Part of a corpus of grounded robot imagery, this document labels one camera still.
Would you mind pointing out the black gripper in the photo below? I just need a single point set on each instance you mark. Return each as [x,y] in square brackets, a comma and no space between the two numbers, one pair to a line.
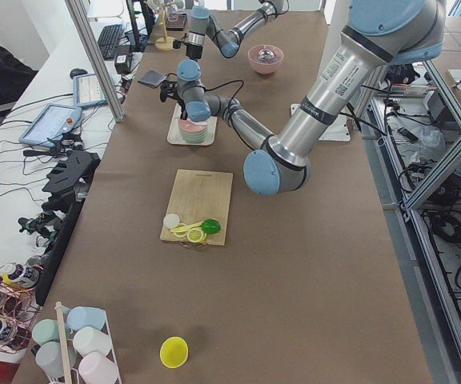
[193,51]
[183,110]

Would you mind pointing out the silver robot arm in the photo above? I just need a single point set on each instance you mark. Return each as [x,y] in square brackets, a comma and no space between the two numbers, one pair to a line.
[203,24]
[377,33]

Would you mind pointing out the green bowl stack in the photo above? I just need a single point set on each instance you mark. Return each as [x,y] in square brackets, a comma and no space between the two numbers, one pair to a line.
[193,137]

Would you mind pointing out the pink bowl with ice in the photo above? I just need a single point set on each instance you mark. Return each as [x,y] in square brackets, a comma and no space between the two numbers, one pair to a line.
[261,68]

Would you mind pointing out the yellow plastic spoon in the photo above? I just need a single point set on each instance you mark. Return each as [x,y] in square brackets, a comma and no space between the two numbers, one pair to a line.
[180,230]

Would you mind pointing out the cream rabbit tray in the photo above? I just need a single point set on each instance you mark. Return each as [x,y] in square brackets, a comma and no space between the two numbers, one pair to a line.
[174,137]

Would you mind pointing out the wooden cup tree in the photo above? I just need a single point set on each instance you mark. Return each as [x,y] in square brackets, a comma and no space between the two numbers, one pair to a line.
[165,8]

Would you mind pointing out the grey folded cloth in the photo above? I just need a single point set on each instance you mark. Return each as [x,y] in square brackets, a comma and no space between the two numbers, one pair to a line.
[152,79]

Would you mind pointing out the metal ice scoop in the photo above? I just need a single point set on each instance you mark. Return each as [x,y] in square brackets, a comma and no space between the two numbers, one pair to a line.
[266,56]

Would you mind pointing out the wooden cutting board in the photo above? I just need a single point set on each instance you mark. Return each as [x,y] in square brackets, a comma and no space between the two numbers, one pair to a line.
[198,195]

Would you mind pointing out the black keyboard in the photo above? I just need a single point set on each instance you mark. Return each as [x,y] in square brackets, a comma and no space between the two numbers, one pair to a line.
[108,40]

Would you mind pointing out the upper teach pendant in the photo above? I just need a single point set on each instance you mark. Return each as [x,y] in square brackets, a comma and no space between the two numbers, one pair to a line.
[87,91]

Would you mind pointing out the teach pendant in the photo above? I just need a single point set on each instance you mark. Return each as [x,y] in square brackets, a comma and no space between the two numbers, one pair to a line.
[51,125]
[87,91]

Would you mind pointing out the green lime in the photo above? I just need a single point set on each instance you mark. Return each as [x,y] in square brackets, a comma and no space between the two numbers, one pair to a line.
[211,226]

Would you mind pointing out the lemon half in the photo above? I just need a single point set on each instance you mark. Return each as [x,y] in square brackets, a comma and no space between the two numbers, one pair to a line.
[195,235]

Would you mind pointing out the lower teach pendant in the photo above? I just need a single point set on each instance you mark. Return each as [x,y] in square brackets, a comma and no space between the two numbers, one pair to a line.
[51,125]

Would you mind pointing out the black gripper stand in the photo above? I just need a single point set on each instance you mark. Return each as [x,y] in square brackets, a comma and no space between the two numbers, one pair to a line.
[65,175]

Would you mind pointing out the blue cup on rack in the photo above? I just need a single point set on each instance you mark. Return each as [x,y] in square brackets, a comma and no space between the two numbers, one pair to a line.
[82,316]

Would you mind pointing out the white dish rack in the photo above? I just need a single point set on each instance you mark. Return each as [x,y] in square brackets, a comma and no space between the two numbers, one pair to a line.
[70,357]

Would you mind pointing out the yellow cup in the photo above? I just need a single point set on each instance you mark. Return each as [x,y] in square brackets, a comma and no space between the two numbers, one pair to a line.
[174,352]

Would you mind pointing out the white cup on rack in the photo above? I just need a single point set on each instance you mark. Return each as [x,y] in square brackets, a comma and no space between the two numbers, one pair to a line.
[89,340]

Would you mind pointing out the green cup on rack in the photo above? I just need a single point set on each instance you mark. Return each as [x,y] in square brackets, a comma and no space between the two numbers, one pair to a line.
[45,331]

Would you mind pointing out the pink cup on rack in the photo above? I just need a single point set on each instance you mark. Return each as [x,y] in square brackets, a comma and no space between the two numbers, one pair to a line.
[95,368]

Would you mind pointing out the grey cup on rack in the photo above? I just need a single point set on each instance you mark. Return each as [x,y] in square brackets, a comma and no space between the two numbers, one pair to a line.
[49,359]

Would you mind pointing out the aluminium frame post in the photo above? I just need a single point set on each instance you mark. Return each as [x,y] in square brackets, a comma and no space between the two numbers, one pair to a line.
[78,15]

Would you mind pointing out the copper wire bottle basket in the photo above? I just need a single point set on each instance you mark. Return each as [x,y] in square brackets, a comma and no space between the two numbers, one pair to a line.
[18,307]

